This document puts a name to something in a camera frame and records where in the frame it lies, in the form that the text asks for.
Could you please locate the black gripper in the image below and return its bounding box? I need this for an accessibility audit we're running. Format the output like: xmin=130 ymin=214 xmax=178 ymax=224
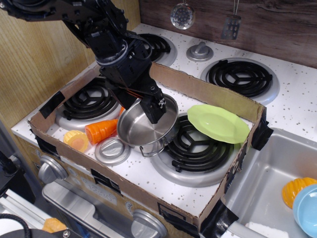
xmin=99 ymin=41 xmax=166 ymax=124

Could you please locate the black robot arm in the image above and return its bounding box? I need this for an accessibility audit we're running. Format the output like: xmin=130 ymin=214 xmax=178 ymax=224
xmin=0 ymin=0 xmax=166 ymax=124

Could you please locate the stainless steel pot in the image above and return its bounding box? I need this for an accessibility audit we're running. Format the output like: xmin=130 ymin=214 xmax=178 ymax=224
xmin=117 ymin=94 xmax=180 ymax=157

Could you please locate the front right black burner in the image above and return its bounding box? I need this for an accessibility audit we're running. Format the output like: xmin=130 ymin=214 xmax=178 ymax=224
xmin=150 ymin=113 xmax=238 ymax=187

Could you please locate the black burner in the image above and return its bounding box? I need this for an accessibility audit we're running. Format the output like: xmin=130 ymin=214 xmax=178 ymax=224
xmin=150 ymin=113 xmax=238 ymax=187
xmin=55 ymin=76 xmax=121 ymax=132
xmin=200 ymin=58 xmax=280 ymax=105
xmin=139 ymin=33 xmax=177 ymax=66

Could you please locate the back left black burner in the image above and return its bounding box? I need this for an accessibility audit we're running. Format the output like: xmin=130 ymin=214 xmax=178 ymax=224
xmin=139 ymin=33 xmax=177 ymax=66

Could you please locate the front left black burner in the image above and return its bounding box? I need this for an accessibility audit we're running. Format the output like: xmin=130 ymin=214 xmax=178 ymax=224
xmin=55 ymin=76 xmax=121 ymax=132

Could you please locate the silver stove knob on top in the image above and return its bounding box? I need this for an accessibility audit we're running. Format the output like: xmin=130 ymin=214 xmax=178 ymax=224
xmin=95 ymin=137 xmax=131 ymax=166

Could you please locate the silver stove knob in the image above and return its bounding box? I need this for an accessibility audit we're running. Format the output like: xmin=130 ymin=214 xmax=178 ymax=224
xmin=95 ymin=137 xmax=131 ymax=166
xmin=186 ymin=42 xmax=214 ymax=62

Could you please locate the orange toy carrot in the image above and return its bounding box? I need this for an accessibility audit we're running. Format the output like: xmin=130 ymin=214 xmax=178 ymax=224
xmin=85 ymin=119 xmax=118 ymax=145

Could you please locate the green plastic plate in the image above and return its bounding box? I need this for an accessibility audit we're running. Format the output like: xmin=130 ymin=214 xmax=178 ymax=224
xmin=187 ymin=105 xmax=250 ymax=144

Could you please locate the silver back stove knob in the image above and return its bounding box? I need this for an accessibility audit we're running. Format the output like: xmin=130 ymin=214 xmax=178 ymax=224
xmin=186 ymin=42 xmax=214 ymax=62

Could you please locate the yellow toy corn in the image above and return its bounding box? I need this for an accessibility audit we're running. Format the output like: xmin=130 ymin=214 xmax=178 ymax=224
xmin=63 ymin=130 xmax=89 ymax=152

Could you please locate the hanging clear strainer ladle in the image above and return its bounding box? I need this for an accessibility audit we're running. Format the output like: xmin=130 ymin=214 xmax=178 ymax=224
xmin=170 ymin=0 xmax=196 ymax=30

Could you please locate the back right black burner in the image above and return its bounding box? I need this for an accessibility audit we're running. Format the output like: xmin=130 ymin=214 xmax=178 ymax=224
xmin=200 ymin=58 xmax=280 ymax=105

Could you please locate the hanging metal spatula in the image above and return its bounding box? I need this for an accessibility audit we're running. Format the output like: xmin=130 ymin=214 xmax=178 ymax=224
xmin=220 ymin=0 xmax=241 ymax=40

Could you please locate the cardboard fence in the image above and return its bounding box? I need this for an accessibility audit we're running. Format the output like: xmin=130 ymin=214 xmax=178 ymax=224
xmin=29 ymin=63 xmax=267 ymax=238

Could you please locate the right front oven knob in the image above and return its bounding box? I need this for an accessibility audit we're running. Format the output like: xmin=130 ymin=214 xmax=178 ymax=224
xmin=131 ymin=209 xmax=167 ymax=238

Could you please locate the oven knob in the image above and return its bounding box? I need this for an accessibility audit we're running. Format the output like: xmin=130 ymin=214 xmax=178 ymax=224
xmin=131 ymin=209 xmax=167 ymax=238
xmin=38 ymin=155 xmax=68 ymax=184

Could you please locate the left front oven knob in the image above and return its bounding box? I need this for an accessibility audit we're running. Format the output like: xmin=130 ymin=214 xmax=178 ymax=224
xmin=38 ymin=155 xmax=68 ymax=184

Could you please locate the silver sink basin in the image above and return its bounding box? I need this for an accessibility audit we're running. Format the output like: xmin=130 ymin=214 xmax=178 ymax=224
xmin=223 ymin=128 xmax=317 ymax=238

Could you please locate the orange toy bottom left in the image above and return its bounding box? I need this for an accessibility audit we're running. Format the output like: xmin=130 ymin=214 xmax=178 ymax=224
xmin=42 ymin=218 xmax=67 ymax=233

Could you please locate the orange toy in sink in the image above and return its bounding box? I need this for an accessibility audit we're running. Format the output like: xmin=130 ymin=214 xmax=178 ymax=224
xmin=281 ymin=177 xmax=317 ymax=209

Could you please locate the light blue bowl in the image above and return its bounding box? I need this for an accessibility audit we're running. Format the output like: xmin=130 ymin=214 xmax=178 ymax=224
xmin=293 ymin=184 xmax=317 ymax=238

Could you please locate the silver oven door handle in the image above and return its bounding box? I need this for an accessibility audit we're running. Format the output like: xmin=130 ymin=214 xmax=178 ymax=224
xmin=42 ymin=182 xmax=133 ymax=238

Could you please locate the black cable bottom left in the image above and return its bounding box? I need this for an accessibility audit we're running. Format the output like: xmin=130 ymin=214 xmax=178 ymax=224
xmin=0 ymin=213 xmax=32 ymax=238

